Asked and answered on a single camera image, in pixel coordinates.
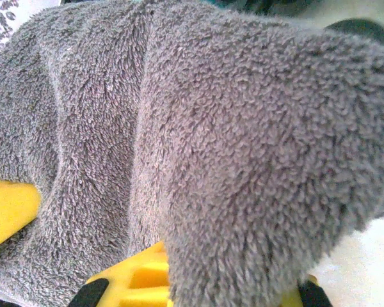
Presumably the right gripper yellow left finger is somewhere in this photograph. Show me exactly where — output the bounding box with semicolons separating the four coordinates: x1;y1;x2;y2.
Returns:
68;239;173;307

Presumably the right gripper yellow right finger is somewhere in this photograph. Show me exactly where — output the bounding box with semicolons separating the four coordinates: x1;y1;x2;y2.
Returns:
281;274;333;307

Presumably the grey terry towel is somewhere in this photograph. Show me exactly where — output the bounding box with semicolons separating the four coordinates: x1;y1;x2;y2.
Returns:
0;0;384;307

